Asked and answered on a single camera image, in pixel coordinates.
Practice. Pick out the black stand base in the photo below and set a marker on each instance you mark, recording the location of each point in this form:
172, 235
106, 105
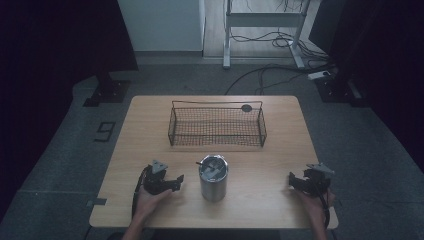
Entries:
108, 90
338, 90

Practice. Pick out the round black basket tag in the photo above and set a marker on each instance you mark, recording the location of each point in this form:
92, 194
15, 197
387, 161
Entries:
246, 108

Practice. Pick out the white desk frame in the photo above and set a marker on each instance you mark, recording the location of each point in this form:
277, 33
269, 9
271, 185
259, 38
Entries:
263, 20

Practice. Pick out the grey tape piece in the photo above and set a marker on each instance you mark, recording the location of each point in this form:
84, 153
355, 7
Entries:
96, 202

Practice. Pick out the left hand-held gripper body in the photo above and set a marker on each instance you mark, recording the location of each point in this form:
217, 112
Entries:
154, 181

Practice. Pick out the white power strip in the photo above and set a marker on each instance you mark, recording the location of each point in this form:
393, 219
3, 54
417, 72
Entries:
319, 75

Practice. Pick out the dark curtain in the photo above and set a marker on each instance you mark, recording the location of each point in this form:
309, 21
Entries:
50, 66
383, 66

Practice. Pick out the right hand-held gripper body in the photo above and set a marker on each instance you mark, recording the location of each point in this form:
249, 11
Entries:
316, 181

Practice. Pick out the grey flat piece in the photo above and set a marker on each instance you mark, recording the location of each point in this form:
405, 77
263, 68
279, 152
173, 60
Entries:
215, 169

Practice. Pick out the thin black stick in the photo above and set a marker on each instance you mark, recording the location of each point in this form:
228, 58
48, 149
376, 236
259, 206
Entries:
201, 164

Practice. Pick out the steel cup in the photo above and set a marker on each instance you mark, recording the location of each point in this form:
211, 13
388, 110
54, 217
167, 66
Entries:
213, 186

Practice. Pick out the white cabinet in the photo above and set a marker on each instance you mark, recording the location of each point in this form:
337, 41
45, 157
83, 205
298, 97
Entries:
163, 23

